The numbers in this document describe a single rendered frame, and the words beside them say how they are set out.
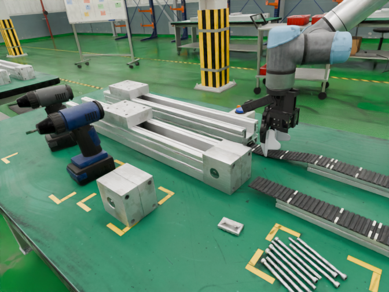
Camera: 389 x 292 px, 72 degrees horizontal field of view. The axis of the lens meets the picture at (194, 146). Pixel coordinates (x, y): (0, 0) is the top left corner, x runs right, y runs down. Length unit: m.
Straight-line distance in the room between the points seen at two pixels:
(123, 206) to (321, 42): 0.60
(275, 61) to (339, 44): 0.15
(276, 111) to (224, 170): 0.23
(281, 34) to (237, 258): 0.52
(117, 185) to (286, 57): 0.51
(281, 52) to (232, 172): 0.32
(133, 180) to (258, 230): 0.30
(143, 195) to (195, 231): 0.14
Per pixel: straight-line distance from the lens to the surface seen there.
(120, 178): 0.65
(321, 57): 0.75
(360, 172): 0.80
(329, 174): 0.81
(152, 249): 0.60
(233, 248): 0.58
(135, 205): 0.63
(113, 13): 6.38
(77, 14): 6.95
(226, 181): 0.68
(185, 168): 0.77
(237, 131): 0.85
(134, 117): 0.92
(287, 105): 0.77
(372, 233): 0.64
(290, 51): 0.73
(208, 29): 4.04
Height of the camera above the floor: 1.23
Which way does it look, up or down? 29 degrees down
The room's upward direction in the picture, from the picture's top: 4 degrees counter-clockwise
